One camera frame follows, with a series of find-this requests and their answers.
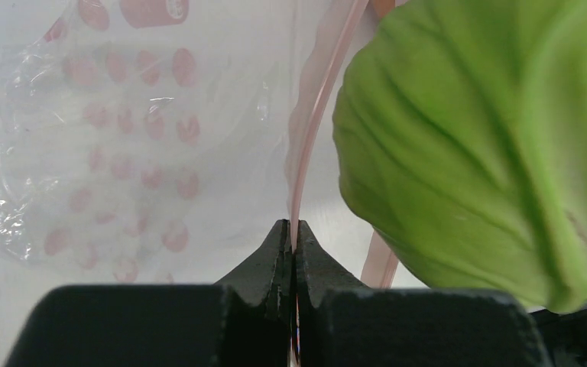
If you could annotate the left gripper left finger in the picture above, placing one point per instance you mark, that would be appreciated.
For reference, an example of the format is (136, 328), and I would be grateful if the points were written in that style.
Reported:
(242, 319)

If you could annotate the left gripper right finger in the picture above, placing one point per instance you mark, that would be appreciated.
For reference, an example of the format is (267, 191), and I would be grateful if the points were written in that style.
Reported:
(343, 322)

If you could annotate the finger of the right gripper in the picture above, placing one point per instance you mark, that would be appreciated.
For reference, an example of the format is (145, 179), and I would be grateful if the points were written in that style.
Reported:
(564, 336)

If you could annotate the clear pink zip top bag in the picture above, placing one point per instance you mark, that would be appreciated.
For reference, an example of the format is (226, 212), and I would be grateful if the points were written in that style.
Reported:
(141, 139)

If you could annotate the green toy cabbage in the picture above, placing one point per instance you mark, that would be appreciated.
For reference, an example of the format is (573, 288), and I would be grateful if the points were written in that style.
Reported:
(461, 131)

